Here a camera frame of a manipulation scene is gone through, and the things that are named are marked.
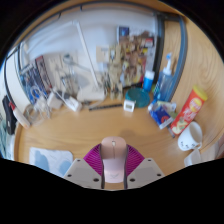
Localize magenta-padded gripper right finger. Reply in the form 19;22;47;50
123;143;166;190

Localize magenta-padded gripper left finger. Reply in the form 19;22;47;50
62;143;104;190

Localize pink computer mouse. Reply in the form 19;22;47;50
99;135;128;184

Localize blue cloud print mouse pad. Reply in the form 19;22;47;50
28;146;74;178

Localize clear plastic cup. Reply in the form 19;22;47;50
183;148;204;168

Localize white face print mug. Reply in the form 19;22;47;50
177;121;204;152

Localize blue tissue pack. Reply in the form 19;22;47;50
147;100;178;130

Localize small white desk clock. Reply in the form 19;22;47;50
123;99;136;113

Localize white power adapter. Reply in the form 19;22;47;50
46;91;83;113

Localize black pen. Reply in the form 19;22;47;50
88;103;124;112

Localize red chips can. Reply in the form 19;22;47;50
169;85;209;136

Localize teal round dish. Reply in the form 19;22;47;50
124;87;152;109

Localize white desk lamp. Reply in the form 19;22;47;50
24;20;107;103

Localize blue spray bottle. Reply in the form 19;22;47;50
153;52;174;104

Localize brown tree figurine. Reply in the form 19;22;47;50
103;44;126;101

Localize blue robot model box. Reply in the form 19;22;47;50
18;55;51;106

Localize colourful poster box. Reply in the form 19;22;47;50
116;25;156;89

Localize white tangled cables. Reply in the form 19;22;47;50
23;84;54;126

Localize grey metal desk frame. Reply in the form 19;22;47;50
4;4;188;104

